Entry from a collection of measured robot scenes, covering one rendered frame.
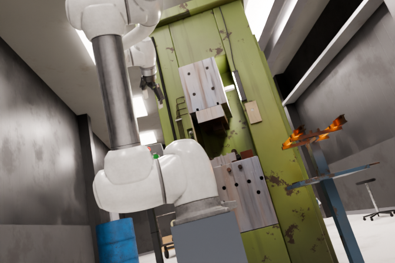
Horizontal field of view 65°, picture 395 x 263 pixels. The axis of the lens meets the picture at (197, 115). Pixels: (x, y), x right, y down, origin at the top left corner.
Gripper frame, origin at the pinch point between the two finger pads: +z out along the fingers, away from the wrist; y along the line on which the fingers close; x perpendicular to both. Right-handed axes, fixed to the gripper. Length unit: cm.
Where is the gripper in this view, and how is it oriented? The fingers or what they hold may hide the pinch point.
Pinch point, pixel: (153, 101)
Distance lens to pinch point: 185.4
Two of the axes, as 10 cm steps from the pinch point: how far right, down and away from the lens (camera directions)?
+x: -6.9, 4.8, -5.4
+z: 0.3, 7.7, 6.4
